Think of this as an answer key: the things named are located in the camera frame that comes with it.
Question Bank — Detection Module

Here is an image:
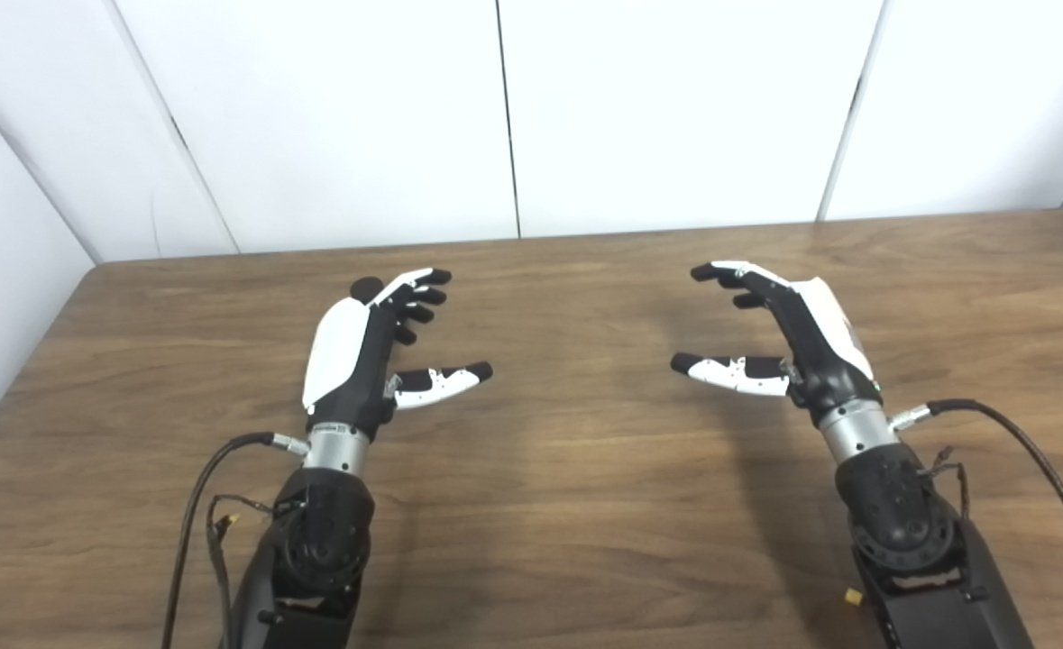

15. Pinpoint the thick black left wrist cable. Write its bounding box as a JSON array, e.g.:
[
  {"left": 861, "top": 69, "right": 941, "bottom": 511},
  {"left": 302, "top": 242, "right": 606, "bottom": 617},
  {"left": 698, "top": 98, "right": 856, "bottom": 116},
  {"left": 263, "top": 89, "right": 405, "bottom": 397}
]
[{"left": 161, "top": 432, "right": 311, "bottom": 649}]

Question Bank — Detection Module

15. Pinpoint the thin left arm wire bundle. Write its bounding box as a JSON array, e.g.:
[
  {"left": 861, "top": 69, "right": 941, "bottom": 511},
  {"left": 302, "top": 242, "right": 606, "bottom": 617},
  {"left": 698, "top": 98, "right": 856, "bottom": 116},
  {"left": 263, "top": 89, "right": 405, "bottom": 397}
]
[{"left": 206, "top": 493, "right": 281, "bottom": 649}]

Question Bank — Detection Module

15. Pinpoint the thick black right wrist cable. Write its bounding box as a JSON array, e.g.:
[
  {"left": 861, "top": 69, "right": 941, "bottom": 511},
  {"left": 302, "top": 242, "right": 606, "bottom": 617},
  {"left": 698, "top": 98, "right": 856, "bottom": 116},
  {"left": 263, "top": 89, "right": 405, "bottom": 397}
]
[{"left": 889, "top": 398, "right": 1063, "bottom": 646}]

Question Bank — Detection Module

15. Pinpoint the thin right arm wire bundle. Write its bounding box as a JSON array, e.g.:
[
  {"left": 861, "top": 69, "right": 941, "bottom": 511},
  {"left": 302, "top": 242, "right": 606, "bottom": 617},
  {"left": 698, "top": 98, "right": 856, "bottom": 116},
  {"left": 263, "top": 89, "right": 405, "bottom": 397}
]
[{"left": 917, "top": 445, "right": 970, "bottom": 521}]

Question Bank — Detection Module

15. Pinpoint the thin arm wire bundle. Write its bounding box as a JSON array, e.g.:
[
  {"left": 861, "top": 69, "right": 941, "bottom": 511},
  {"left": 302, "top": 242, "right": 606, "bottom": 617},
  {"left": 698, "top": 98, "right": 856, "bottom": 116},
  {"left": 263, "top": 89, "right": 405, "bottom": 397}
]
[
  {"left": 917, "top": 445, "right": 970, "bottom": 521},
  {"left": 206, "top": 493, "right": 281, "bottom": 649}
]

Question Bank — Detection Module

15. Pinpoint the thick black wrist cable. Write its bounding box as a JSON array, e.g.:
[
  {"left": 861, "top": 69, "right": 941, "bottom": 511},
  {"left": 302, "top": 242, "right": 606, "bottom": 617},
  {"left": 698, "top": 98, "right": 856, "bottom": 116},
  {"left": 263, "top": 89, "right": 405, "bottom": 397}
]
[
  {"left": 889, "top": 398, "right": 1063, "bottom": 646},
  {"left": 161, "top": 432, "right": 311, "bottom": 649}
]

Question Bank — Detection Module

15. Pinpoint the white and black left hand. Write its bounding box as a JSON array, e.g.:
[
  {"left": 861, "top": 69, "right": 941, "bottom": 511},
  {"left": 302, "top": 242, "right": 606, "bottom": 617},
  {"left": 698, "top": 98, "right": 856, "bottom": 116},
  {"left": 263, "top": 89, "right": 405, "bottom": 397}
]
[{"left": 302, "top": 267, "right": 494, "bottom": 443}]

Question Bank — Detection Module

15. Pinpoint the white and black right hand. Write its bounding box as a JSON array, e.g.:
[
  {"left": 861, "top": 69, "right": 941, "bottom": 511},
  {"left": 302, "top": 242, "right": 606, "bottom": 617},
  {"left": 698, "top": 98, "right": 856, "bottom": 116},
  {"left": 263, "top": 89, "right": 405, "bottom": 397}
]
[{"left": 671, "top": 260, "right": 884, "bottom": 426}]

